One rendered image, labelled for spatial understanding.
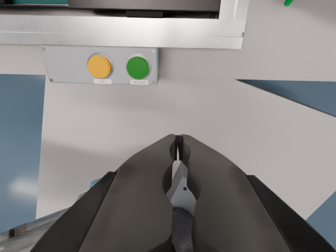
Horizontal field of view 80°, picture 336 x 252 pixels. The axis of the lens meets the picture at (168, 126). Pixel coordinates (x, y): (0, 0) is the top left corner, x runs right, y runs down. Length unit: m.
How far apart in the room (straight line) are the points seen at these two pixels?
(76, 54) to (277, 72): 0.43
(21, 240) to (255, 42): 0.55
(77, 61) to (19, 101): 1.40
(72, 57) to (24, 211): 2.26
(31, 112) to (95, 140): 1.23
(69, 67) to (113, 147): 0.27
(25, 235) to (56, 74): 0.27
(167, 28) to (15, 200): 2.31
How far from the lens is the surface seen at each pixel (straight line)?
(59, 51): 0.43
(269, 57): 0.53
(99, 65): 0.39
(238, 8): 0.39
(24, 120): 1.86
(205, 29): 0.38
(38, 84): 1.67
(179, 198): 0.57
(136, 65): 0.38
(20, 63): 0.60
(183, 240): 0.53
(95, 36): 0.40
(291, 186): 0.77
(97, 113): 0.56
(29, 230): 0.39
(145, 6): 0.37
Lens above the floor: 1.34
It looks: 62 degrees down
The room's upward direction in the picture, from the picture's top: 178 degrees counter-clockwise
